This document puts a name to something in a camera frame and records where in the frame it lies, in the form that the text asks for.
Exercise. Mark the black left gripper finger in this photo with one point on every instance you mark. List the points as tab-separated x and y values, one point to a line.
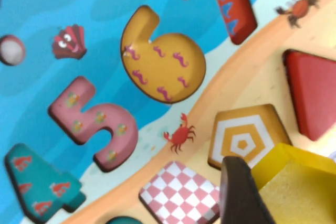
239	195

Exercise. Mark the yellow pentagon puzzle piece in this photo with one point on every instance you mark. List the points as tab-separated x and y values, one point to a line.
296	190

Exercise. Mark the red triangle puzzle piece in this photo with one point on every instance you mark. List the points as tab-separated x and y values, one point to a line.
315	90

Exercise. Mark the colourful wooden number puzzle board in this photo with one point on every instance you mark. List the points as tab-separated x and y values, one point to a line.
105	11

